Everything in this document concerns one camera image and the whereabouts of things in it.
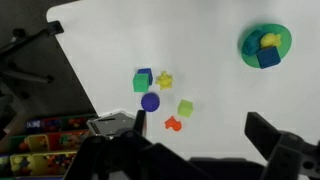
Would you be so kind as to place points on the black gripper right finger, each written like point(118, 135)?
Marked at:
point(288, 155)

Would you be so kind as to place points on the teal toy in bowl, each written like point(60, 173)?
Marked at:
point(252, 43)

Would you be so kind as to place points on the yellow spiky toy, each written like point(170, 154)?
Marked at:
point(164, 80)

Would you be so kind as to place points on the black camera tripod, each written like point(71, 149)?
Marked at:
point(23, 44)

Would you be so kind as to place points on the green bowl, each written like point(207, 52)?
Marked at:
point(286, 42)

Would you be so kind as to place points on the grey metal mounting plate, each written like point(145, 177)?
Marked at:
point(109, 124)

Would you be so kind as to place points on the orange toy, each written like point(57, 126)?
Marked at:
point(173, 123)

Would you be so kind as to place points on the blue cube under green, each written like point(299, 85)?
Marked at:
point(147, 71)

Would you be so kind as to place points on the purple spiky ball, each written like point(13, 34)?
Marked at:
point(150, 102)

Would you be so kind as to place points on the lime green cube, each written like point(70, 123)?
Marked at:
point(185, 108)

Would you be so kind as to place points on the toy storage shelf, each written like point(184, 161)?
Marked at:
point(43, 147)

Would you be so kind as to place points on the yellow duck toy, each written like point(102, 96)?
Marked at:
point(270, 40)

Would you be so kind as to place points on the dark blue cube in bowl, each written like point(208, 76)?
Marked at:
point(268, 57)

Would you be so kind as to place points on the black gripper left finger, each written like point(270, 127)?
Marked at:
point(132, 154)

